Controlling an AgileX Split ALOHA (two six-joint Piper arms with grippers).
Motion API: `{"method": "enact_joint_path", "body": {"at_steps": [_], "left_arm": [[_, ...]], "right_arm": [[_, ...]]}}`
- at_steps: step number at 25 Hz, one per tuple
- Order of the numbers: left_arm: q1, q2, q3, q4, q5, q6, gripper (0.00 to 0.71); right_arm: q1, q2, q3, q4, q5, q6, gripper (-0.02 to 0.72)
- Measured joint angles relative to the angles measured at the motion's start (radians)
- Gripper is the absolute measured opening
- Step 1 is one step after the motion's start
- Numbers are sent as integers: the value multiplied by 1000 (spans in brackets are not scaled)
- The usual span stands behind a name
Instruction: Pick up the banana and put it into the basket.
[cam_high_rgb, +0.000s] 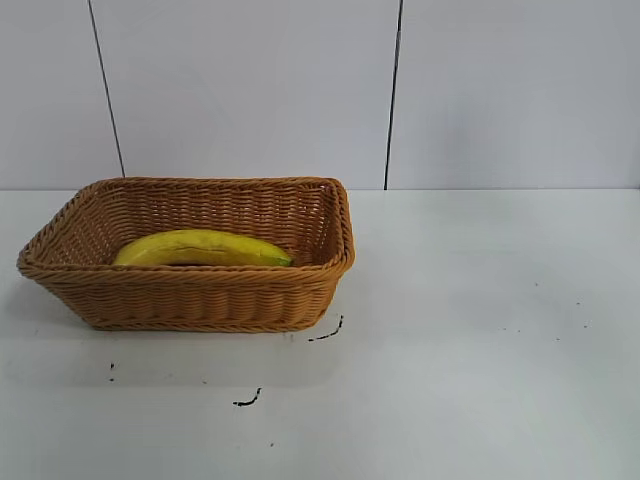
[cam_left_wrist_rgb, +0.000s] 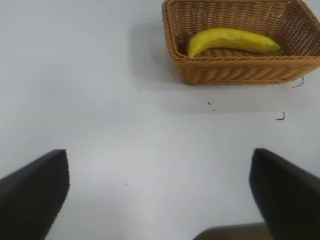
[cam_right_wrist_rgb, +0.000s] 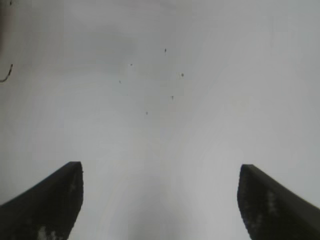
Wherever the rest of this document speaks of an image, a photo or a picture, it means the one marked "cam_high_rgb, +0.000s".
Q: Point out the yellow banana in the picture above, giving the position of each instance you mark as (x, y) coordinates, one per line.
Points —
(200, 247)

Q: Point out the brown woven wicker basket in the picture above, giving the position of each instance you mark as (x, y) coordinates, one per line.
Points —
(200, 295)

